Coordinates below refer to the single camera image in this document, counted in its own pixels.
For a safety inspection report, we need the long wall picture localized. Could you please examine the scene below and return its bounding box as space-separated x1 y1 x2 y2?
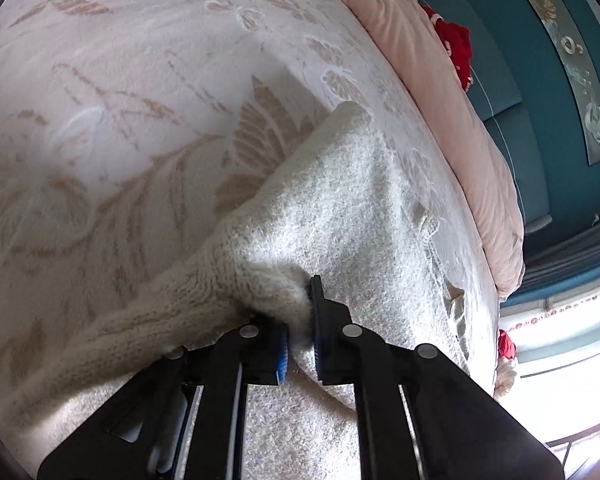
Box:
519 0 600 166

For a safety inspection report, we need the blue padded headboard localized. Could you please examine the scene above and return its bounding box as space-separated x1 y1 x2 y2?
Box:
415 0 553 233

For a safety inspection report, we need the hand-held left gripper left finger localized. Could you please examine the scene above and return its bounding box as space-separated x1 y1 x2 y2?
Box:
37 316 292 480

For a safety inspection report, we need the red cloth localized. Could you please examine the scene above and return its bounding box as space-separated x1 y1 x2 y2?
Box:
420 5 475 93

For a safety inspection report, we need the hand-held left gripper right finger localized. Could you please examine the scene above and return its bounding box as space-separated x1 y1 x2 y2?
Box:
307 275 566 480

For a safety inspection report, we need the white knitted sweater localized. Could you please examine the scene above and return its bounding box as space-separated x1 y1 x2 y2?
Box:
0 101 481 480

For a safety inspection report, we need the floral cream blanket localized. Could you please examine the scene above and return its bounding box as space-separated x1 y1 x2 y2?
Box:
0 0 501 401

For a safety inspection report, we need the pink quilt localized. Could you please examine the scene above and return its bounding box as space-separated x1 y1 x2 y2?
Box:
337 0 526 301

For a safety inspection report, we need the red and white plush toy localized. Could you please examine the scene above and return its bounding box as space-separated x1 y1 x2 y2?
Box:
492 329 518 401

